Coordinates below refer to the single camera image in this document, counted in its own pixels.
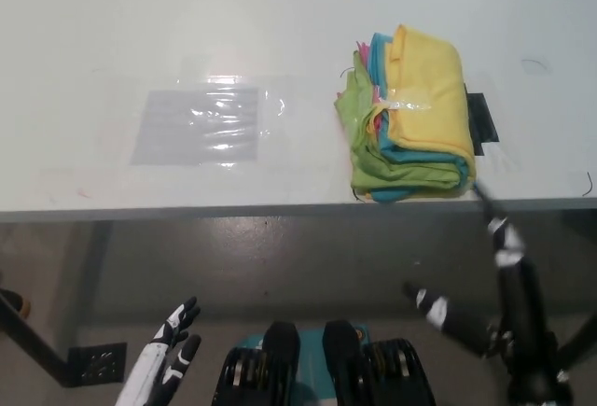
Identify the grey table leg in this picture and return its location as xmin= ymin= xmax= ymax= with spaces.
xmin=76 ymin=219 xmax=115 ymax=346

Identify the black perforated foot plate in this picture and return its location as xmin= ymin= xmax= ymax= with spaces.
xmin=68 ymin=342 xmax=128 ymax=386

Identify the black teal robot torso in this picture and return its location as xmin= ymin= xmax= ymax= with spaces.
xmin=212 ymin=319 xmax=437 ymax=406

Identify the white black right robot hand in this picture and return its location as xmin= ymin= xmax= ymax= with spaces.
xmin=402 ymin=182 xmax=574 ymax=377

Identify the black tape strip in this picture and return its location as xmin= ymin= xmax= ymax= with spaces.
xmin=464 ymin=83 xmax=501 ymax=158

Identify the clear plastic sleeve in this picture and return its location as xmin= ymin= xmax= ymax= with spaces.
xmin=128 ymin=74 xmax=286 ymax=169

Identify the dark shoe with tan sole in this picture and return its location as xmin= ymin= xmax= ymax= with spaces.
xmin=0 ymin=287 xmax=32 ymax=318

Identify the green microfibre cloth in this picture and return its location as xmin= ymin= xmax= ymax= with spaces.
xmin=333 ymin=67 xmax=461 ymax=192

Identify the black metal frame bar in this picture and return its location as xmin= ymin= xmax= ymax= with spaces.
xmin=557 ymin=312 xmax=597 ymax=374
xmin=0 ymin=291 xmax=76 ymax=386

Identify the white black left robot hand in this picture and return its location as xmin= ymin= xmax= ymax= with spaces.
xmin=114 ymin=296 xmax=202 ymax=406

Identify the clear tape patch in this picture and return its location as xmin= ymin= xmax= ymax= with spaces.
xmin=372 ymin=90 xmax=433 ymax=113

